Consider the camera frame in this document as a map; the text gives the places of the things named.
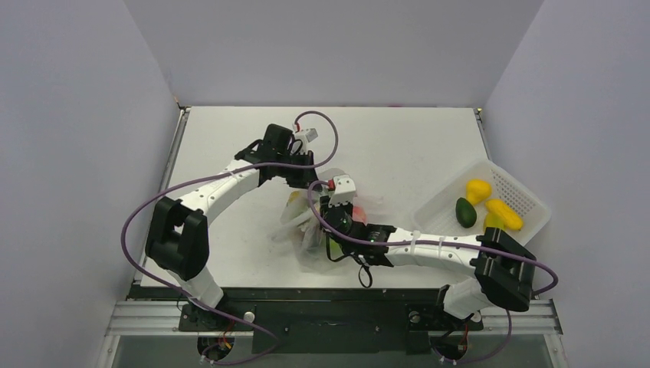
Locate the red fake apple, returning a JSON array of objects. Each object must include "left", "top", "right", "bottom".
[{"left": 352, "top": 205, "right": 368, "bottom": 225}]

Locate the yellow fake mango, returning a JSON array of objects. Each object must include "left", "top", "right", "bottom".
[{"left": 485, "top": 199, "right": 524, "bottom": 231}]

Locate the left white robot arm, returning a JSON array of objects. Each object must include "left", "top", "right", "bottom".
[{"left": 145, "top": 124, "right": 317, "bottom": 330}]

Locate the white plastic basket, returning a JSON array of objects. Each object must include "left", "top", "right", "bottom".
[{"left": 410, "top": 159, "right": 551, "bottom": 245}]

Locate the aluminium frame rail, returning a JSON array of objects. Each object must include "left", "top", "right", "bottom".
[{"left": 105, "top": 300, "right": 563, "bottom": 337}]

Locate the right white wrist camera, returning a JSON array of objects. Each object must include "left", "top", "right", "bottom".
[{"left": 327, "top": 174, "right": 356, "bottom": 207}]

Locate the yellow green star fruit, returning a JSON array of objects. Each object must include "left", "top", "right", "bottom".
[{"left": 483, "top": 212, "right": 506, "bottom": 231}]

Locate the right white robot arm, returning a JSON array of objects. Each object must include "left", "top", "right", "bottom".
[{"left": 319, "top": 197, "right": 536, "bottom": 327}]

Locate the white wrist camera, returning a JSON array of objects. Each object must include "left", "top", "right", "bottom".
[
  {"left": 294, "top": 128, "right": 318, "bottom": 145},
  {"left": 327, "top": 174, "right": 356, "bottom": 207}
]

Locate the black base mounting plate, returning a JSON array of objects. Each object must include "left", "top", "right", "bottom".
[{"left": 127, "top": 284, "right": 484, "bottom": 357}]

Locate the yellow fake pepper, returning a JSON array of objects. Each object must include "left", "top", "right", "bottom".
[{"left": 465, "top": 179, "right": 492, "bottom": 205}]

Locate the clear plastic bag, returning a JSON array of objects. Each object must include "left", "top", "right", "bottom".
[{"left": 269, "top": 185, "right": 387, "bottom": 274}]

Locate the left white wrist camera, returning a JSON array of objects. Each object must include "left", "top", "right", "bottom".
[{"left": 294, "top": 128, "right": 318, "bottom": 145}]

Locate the dark green avocado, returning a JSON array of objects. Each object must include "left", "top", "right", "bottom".
[{"left": 455, "top": 197, "right": 478, "bottom": 228}]

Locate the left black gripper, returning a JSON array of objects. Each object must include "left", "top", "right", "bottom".
[{"left": 276, "top": 150, "right": 322, "bottom": 192}]

